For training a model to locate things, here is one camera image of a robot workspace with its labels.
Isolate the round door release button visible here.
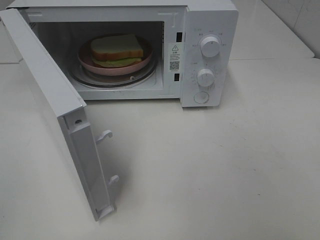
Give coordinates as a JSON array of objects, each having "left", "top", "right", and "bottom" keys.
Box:
[{"left": 193, "top": 91, "right": 210, "bottom": 104}]

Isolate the toast sandwich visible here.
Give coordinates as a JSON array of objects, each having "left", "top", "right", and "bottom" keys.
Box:
[{"left": 90, "top": 34, "right": 144, "bottom": 68}]

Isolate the white microwave door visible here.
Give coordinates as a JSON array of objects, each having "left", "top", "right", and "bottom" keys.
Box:
[{"left": 0, "top": 9, "right": 119, "bottom": 221}]

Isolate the pink plate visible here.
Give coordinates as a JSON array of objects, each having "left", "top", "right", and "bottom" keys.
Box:
[{"left": 77, "top": 36, "right": 154, "bottom": 76}]

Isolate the white lower microwave knob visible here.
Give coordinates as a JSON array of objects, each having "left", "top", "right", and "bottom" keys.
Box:
[{"left": 197, "top": 68, "right": 215, "bottom": 87}]

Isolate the white microwave knob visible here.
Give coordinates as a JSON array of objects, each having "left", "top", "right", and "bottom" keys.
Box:
[
  {"left": 200, "top": 35, "right": 222, "bottom": 58},
  {"left": 197, "top": 68, "right": 215, "bottom": 87}
]

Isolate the glass microwave turntable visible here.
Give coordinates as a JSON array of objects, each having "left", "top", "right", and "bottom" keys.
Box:
[{"left": 68, "top": 58, "right": 158, "bottom": 89}]

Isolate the white microwave oven body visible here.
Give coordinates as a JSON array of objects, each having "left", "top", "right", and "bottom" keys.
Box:
[{"left": 0, "top": 0, "right": 239, "bottom": 114}]

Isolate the white upper microwave knob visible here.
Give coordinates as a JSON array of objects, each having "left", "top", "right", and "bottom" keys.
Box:
[{"left": 200, "top": 35, "right": 222, "bottom": 58}]

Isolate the white adjacent table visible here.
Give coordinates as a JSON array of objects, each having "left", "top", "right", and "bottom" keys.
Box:
[{"left": 230, "top": 0, "right": 315, "bottom": 60}]

